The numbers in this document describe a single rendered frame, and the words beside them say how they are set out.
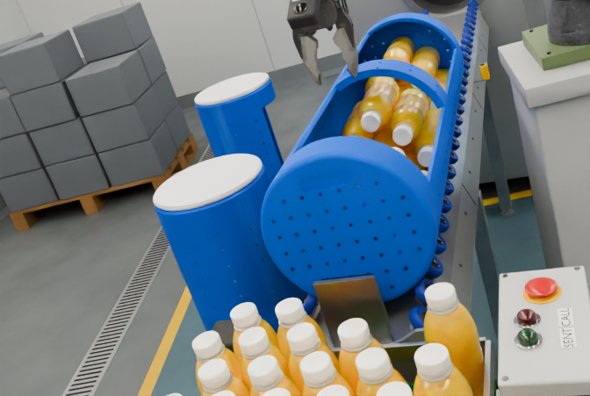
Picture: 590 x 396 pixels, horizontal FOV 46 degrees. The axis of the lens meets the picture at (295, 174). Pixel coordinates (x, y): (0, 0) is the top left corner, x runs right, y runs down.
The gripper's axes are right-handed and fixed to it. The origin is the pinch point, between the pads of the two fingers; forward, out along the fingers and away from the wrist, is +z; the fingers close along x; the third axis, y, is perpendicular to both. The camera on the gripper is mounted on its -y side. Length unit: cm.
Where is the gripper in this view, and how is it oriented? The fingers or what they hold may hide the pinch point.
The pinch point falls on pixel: (334, 75)
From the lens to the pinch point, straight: 122.8
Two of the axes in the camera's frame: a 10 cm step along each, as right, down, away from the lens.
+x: -9.2, 1.5, 3.5
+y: 2.6, -4.4, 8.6
